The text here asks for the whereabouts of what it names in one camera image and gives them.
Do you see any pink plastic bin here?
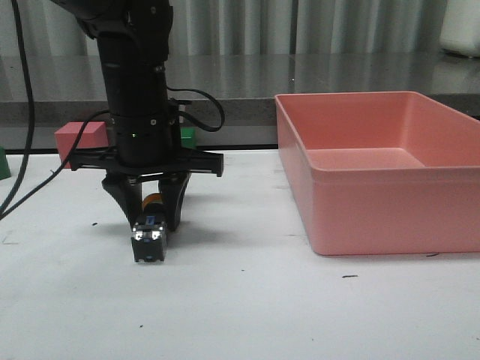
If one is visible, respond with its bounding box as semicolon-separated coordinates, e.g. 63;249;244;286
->
275;91;479;255

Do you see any white container on counter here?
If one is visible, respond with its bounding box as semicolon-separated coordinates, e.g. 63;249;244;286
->
439;0;479;58

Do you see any yellow push button switch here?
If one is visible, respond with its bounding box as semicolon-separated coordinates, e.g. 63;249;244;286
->
130;193;167;263

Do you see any grey stone counter ledge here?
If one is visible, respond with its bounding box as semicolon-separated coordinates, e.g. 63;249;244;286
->
0;52;480;151

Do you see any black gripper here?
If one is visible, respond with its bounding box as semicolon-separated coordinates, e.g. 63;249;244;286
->
68;112;224;231

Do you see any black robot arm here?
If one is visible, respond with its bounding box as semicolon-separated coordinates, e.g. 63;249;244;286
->
60;1;224;230

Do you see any black cable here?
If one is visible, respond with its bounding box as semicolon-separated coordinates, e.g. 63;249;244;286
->
0;0;110;221

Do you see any green cube block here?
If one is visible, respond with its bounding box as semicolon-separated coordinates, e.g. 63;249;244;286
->
181;127;197;149
0;146;11;180

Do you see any green cube block at left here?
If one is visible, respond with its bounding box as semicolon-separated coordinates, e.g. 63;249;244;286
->
0;146;11;180

